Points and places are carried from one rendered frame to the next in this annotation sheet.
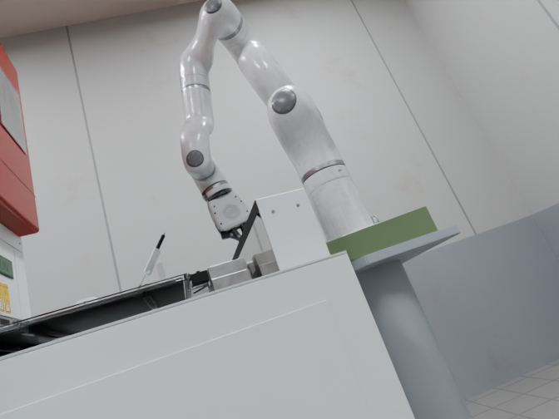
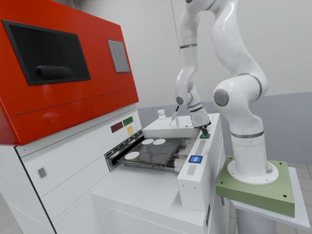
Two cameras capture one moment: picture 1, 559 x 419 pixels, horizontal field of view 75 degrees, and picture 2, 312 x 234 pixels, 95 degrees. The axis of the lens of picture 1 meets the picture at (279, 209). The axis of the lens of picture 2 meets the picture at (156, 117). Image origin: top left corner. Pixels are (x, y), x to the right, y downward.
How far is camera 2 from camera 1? 73 cm
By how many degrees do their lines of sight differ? 58
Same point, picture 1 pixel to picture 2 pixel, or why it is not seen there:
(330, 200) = (238, 154)
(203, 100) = (189, 56)
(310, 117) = (237, 112)
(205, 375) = (149, 227)
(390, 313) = (247, 214)
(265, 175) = (272, 13)
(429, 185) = not seen: outside the picture
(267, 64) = (226, 46)
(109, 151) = (179, 7)
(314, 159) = (237, 130)
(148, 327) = (136, 210)
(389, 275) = not seen: hidden behind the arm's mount
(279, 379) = not seen: outside the picture
